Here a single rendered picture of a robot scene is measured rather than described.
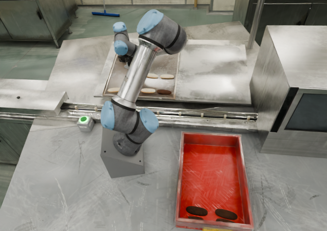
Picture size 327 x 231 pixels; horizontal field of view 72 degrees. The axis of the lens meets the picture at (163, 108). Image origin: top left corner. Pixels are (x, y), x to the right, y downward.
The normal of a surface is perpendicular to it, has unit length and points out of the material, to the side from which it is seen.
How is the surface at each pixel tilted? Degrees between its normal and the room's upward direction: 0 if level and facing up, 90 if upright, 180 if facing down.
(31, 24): 89
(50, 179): 0
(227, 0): 90
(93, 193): 0
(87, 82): 0
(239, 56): 10
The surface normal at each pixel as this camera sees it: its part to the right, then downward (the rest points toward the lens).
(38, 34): -0.13, 0.72
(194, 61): -0.08, -0.55
